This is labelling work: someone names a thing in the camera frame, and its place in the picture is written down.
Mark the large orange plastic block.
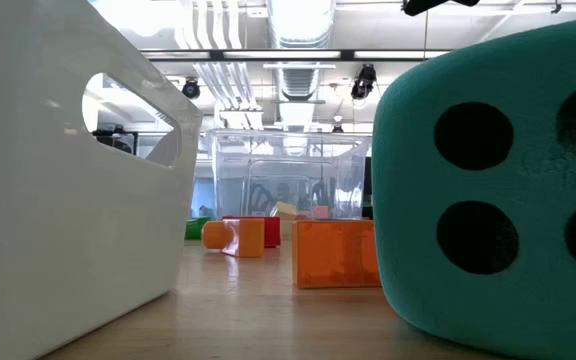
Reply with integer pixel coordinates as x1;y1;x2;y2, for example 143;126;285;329
291;219;382;290

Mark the white plastic bin with handle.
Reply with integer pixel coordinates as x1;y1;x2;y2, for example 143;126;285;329
0;0;204;360

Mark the black background equipment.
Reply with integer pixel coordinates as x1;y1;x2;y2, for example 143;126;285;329
91;127;139;156

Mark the black frame-mounted camera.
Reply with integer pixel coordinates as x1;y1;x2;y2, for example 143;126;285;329
350;63;378;100

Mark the black round spotlight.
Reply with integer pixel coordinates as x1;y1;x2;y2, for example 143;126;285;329
181;77;202;100

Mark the large red plastic block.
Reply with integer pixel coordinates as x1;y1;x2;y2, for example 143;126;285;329
221;215;282;249

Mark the black frame crossbar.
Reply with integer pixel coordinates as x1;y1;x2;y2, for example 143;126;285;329
140;48;453;62

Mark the green plastic block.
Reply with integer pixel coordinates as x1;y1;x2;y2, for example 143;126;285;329
185;216;212;240

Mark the yellow-orange block with stud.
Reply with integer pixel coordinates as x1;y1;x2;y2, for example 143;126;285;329
201;218;266;259

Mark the teal foam die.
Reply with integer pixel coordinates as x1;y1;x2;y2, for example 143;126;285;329
371;17;576;360

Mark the pale yellow plastic block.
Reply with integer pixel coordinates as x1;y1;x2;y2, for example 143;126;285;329
269;201;299;221

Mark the clear plastic bin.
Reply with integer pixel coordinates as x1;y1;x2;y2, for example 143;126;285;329
206;128;373;221

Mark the black background cabinet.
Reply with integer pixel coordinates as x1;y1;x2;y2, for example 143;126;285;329
362;155;373;220

